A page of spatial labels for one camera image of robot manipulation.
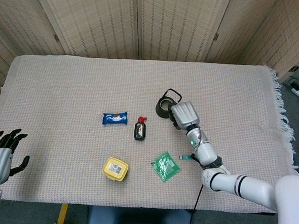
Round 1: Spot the yellow lidded container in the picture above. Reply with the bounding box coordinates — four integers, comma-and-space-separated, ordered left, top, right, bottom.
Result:
101, 157, 130, 184

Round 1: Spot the black cup with wire handle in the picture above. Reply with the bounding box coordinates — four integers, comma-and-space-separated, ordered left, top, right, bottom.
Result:
154, 88, 183, 120

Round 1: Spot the blue snack packet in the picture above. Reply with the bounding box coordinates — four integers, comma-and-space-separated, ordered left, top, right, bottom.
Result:
101, 110, 129, 127

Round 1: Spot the woven folding screen panel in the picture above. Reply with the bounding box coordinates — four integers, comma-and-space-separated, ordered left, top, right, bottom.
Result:
236, 0, 299, 83
0, 0, 70, 97
205, 0, 283, 67
132, 0, 235, 66
26, 0, 143, 61

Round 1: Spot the pink white woven tablecloth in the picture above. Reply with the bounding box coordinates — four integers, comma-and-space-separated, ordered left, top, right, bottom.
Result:
0, 49, 299, 218

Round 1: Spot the black bottle with red cap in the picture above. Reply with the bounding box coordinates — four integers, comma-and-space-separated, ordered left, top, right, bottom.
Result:
133, 115, 148, 142

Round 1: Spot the green foil sachet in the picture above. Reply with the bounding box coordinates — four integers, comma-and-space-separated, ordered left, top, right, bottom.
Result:
149, 150, 182, 183

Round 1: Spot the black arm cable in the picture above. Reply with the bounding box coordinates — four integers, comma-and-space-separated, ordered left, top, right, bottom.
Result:
186, 182, 205, 224

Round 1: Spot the yellow table leg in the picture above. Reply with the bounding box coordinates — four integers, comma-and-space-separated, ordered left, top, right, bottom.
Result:
56, 202, 69, 224

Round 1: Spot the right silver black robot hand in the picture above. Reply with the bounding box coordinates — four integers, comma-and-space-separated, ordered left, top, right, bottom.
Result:
168, 100, 202, 132

